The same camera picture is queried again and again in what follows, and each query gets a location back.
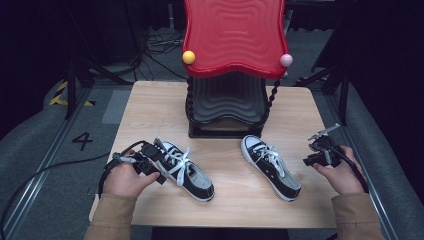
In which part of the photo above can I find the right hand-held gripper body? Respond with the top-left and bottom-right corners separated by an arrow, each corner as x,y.
307,123 -> 343,167

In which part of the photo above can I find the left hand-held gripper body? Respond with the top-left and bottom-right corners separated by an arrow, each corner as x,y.
132,137 -> 168,186

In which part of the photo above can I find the black white canvas sneaker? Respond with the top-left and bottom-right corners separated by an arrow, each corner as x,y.
240,134 -> 303,203
153,137 -> 215,203

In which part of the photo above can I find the person's right hand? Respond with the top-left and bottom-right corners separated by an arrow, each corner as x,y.
312,145 -> 366,196

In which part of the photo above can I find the person's left hand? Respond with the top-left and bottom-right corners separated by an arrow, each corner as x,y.
102,149 -> 161,200

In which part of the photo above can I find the black metal stand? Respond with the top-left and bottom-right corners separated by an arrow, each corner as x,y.
294,19 -> 353,127
63,0 -> 143,120

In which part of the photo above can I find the yellow black floor tape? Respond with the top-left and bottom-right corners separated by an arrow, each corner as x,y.
48,81 -> 96,108

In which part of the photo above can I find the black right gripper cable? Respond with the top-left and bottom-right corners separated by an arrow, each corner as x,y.
328,145 -> 370,194

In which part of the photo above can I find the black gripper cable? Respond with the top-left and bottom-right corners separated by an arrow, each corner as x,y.
97,139 -> 148,198
328,145 -> 370,194

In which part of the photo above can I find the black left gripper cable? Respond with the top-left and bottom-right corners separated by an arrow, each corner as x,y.
97,139 -> 148,198

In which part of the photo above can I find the tangle of thin floor cables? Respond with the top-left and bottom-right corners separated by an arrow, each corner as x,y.
142,28 -> 188,82

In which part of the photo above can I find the black floor cable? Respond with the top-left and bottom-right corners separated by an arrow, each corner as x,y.
0,152 -> 112,240

